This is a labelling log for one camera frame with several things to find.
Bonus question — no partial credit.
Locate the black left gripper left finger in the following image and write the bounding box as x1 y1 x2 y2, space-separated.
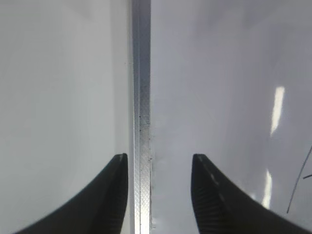
19 154 128 234

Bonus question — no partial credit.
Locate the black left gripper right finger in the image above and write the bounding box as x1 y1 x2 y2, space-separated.
191 154 309 234

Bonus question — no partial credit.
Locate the white board with aluminium frame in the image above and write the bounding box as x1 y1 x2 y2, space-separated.
130 0 312 234

